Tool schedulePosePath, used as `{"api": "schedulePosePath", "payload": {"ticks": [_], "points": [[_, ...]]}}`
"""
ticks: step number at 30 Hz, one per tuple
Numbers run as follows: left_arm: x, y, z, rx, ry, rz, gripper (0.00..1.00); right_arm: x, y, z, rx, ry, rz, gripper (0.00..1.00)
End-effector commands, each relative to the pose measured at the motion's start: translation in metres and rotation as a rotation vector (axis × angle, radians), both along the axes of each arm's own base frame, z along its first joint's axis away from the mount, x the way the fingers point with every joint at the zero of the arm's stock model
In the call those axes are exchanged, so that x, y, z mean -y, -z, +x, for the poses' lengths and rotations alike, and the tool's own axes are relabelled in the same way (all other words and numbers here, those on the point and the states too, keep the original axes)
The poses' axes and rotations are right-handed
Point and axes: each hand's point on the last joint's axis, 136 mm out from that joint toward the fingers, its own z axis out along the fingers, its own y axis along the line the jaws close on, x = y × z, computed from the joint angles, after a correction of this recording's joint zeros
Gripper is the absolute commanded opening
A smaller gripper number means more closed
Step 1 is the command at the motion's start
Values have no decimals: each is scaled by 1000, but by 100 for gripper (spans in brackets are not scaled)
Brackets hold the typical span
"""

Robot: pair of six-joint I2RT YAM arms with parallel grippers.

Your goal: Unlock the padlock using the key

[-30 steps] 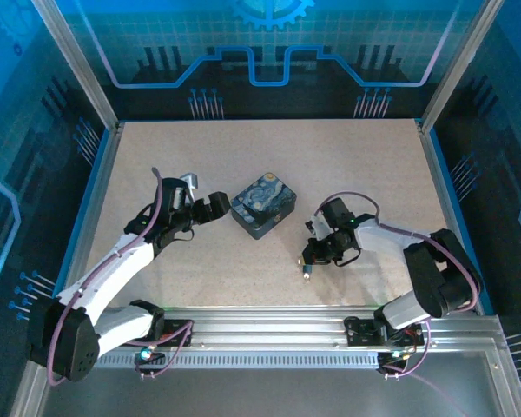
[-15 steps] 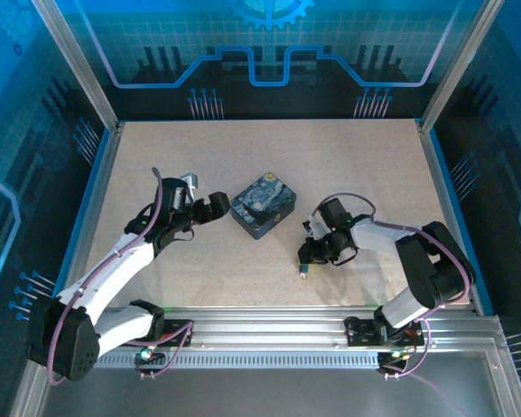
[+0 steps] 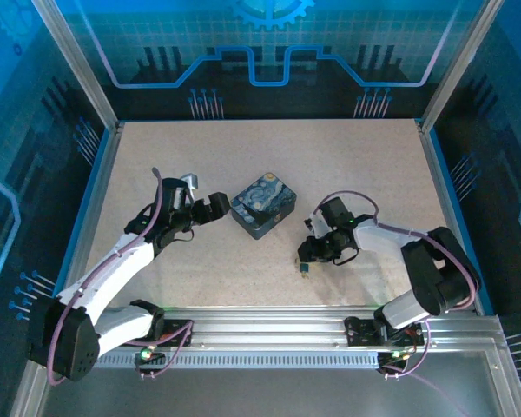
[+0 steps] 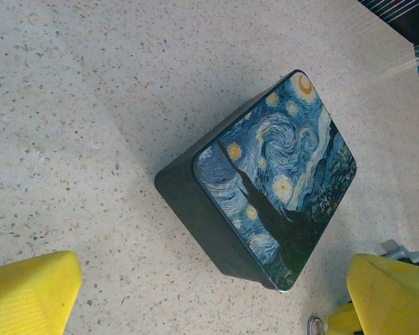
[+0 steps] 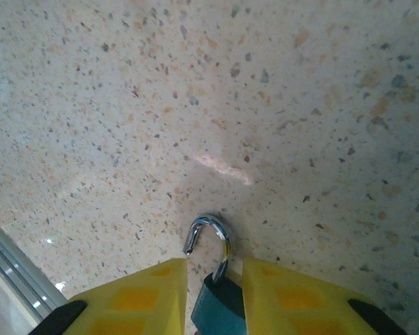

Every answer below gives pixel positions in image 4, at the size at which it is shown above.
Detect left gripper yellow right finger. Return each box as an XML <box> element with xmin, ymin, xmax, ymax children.
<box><xmin>326</xmin><ymin>253</ymin><xmax>419</xmax><ymax>335</ymax></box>

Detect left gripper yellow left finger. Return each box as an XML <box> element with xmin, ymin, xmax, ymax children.
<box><xmin>0</xmin><ymin>250</ymin><xmax>83</xmax><ymax>335</ymax></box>

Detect starry night tin box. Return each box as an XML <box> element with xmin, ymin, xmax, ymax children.
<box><xmin>154</xmin><ymin>68</ymin><xmax>358</xmax><ymax>293</ymax></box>

